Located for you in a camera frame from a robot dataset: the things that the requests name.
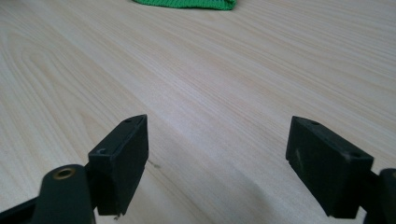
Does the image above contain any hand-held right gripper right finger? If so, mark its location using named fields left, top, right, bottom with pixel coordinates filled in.
left=285, top=115, right=375, bottom=219

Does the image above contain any striped knitted sweater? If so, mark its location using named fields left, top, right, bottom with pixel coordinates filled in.
left=132, top=0, right=238, bottom=11

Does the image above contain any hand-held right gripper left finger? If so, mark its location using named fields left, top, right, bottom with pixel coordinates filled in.
left=88, top=114, right=149, bottom=217

